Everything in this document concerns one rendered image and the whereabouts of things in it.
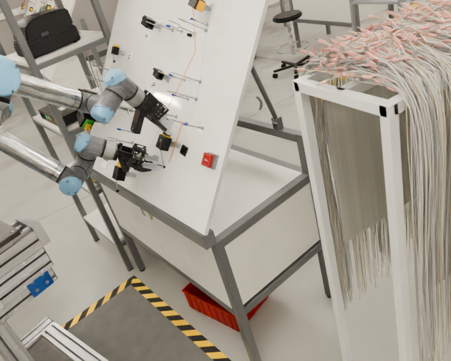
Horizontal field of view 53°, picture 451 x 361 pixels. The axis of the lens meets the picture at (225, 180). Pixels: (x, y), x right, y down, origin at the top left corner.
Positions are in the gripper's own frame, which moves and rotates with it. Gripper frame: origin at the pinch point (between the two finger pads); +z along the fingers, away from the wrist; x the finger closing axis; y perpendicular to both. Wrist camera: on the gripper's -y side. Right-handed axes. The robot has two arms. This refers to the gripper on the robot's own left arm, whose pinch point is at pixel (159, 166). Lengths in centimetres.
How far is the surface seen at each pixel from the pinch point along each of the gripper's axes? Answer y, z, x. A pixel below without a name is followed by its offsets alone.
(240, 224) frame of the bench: 12.1, 33.2, -22.7
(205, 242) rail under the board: 12.2, 18.6, -33.3
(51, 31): -43, -57, 85
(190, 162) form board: 12.8, 8.6, -1.6
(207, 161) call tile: 27.1, 10.1, -7.3
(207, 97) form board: 29.3, 7.3, 19.9
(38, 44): -46, -61, 76
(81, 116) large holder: -43, -32, 40
